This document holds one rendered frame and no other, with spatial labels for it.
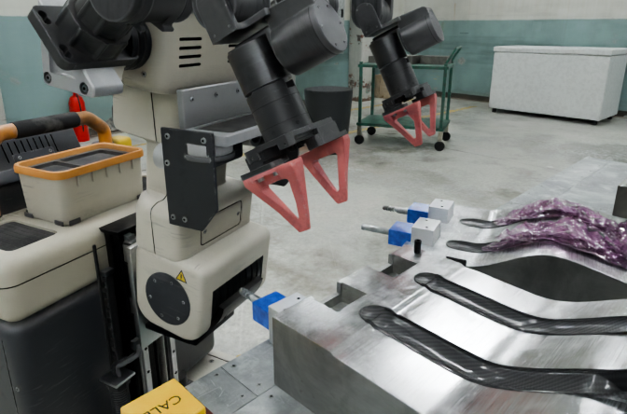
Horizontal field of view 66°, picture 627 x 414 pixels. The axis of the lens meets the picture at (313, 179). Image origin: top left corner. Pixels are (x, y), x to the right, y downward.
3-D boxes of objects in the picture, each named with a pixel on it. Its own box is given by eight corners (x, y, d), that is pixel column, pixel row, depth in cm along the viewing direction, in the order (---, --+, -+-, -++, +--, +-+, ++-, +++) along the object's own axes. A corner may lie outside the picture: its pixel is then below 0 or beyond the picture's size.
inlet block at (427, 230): (355, 245, 85) (356, 216, 83) (367, 235, 89) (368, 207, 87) (431, 261, 79) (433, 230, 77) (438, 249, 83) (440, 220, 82)
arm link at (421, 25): (369, 9, 94) (352, 8, 87) (424, -21, 88) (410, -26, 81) (394, 67, 95) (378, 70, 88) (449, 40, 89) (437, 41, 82)
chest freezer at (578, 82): (618, 118, 664) (631, 48, 636) (599, 126, 614) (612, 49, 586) (510, 106, 769) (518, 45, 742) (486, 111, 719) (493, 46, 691)
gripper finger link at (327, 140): (373, 188, 59) (342, 117, 58) (350, 207, 53) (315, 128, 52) (327, 204, 63) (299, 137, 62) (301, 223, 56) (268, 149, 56)
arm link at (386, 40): (373, 40, 94) (362, 41, 89) (405, 23, 90) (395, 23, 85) (387, 74, 94) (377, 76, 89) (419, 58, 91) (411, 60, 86)
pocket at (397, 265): (365, 290, 65) (366, 265, 64) (388, 276, 69) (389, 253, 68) (393, 303, 62) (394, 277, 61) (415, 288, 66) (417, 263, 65)
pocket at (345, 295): (308, 324, 58) (308, 296, 57) (338, 306, 62) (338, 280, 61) (336, 339, 55) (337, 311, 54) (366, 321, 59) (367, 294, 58)
